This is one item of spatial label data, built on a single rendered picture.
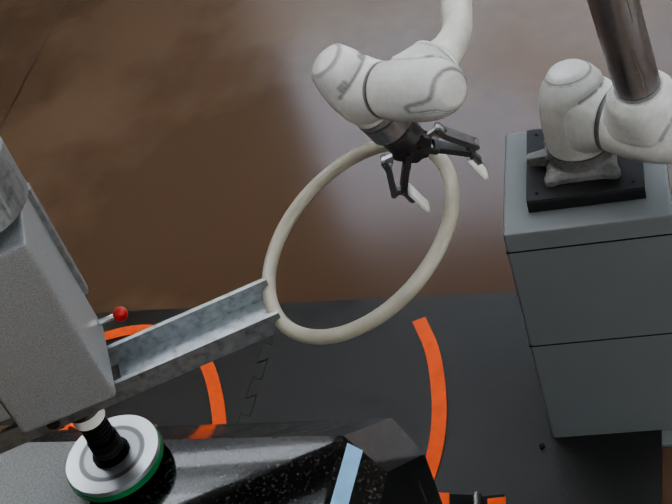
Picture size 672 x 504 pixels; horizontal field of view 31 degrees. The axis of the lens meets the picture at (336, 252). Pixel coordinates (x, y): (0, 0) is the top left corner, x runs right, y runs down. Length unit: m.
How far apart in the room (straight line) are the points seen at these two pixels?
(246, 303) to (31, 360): 0.48
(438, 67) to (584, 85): 0.87
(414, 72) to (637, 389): 1.55
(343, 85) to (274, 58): 3.30
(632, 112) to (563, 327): 0.68
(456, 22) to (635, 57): 0.58
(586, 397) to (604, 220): 0.63
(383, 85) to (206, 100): 3.28
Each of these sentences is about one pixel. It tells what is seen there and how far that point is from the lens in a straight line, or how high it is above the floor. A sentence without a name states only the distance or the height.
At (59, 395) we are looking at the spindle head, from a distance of 2.41.
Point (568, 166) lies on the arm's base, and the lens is 2.95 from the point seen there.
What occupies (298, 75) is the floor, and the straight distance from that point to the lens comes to 5.23.
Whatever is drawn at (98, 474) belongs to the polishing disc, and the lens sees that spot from 2.67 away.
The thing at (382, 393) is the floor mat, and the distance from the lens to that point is 3.72.
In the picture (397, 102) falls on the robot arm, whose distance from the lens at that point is 2.03.
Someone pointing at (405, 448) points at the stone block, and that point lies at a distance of 2.79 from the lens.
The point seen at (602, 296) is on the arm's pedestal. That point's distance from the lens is 3.07.
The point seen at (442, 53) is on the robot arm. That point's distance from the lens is 2.07.
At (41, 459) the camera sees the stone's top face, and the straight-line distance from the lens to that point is 2.86.
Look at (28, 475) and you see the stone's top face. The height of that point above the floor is 0.82.
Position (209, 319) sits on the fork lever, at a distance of 2.55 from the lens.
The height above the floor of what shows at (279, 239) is 1.13.
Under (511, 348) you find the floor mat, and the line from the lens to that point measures 3.74.
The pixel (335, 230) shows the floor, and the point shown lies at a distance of 4.35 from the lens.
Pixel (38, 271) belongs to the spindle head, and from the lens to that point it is 2.21.
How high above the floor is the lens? 2.74
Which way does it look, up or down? 40 degrees down
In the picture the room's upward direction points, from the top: 20 degrees counter-clockwise
